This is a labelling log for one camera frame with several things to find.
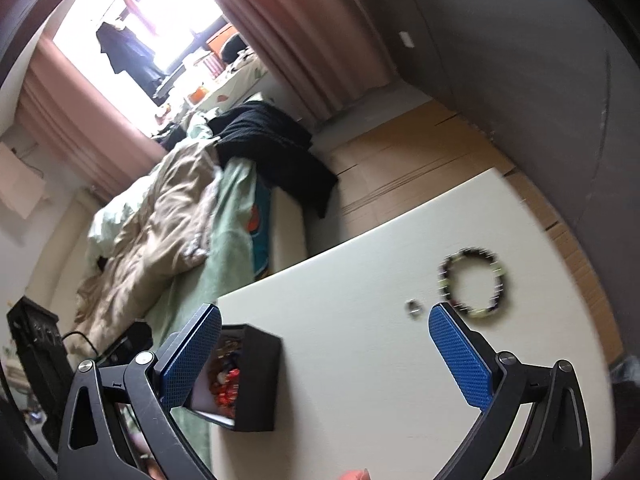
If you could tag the pink curtain left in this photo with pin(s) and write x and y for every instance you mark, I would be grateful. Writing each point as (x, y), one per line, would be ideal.
(67, 115)

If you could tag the black jewelry box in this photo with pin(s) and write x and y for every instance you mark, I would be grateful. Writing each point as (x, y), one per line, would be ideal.
(232, 378)

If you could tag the beige duvet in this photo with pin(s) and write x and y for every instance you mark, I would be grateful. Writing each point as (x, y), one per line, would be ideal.
(167, 236)

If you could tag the black bag on sill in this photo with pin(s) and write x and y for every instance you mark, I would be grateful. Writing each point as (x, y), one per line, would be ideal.
(230, 50)

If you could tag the hanging dark clothes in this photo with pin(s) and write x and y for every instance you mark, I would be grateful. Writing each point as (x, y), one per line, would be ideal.
(126, 53)

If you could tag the pink curtain right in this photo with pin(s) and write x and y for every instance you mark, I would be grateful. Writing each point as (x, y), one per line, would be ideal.
(327, 54)

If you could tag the pink curtain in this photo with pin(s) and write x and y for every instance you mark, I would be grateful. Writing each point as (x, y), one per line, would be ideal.
(327, 54)
(67, 115)

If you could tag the green bed sheet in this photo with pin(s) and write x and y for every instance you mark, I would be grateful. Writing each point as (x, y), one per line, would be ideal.
(230, 261)

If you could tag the person's right hand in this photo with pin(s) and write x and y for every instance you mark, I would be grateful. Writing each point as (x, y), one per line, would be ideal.
(357, 474)

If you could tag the orange cup on sill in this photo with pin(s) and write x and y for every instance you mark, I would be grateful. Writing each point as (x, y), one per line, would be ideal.
(198, 94)

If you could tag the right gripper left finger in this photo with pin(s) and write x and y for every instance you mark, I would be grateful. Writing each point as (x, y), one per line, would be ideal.
(93, 444)

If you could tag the white wall socket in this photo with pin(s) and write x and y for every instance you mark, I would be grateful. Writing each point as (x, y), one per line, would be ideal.
(406, 40)

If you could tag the black garment on bed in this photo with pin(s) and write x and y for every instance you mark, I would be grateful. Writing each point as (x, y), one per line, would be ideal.
(280, 149)

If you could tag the person's left hand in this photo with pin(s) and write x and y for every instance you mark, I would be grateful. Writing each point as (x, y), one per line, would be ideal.
(143, 452)

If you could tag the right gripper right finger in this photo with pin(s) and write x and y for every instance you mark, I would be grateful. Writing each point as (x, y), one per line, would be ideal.
(555, 441)

